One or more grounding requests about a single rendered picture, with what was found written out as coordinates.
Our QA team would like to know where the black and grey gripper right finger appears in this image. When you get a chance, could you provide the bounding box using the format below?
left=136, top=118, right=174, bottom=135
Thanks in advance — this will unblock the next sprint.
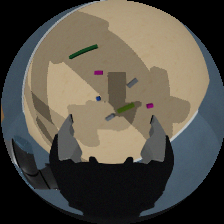
left=140, top=115, right=174, bottom=192

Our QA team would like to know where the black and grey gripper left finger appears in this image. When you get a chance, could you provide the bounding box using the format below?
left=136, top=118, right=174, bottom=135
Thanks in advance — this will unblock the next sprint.
left=49, top=114, right=82, bottom=191

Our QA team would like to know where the lime green rod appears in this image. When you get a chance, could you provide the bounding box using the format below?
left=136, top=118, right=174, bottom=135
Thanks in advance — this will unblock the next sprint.
left=117, top=103, right=135, bottom=113

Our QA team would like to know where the grey rod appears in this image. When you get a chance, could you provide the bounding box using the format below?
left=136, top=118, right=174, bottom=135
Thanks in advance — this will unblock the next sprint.
left=127, top=78, right=138, bottom=88
left=105, top=113, right=115, bottom=122

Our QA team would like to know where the dark green rod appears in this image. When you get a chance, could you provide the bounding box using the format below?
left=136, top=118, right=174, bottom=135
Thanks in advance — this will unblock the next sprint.
left=69, top=44, right=98, bottom=59

